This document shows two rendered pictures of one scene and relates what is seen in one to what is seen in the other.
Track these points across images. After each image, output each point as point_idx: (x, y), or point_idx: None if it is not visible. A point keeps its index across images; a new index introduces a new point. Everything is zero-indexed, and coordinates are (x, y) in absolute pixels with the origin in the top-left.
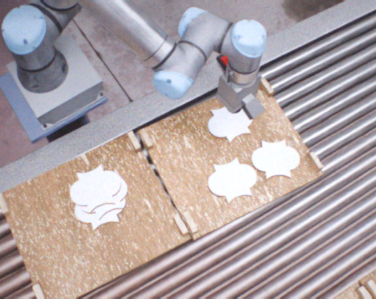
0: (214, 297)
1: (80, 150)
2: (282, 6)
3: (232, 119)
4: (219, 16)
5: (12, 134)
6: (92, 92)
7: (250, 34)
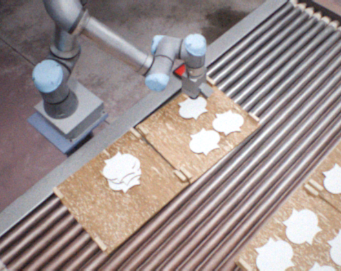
0: (214, 215)
1: (101, 148)
2: None
3: (194, 106)
4: None
5: (31, 170)
6: (98, 111)
7: (196, 41)
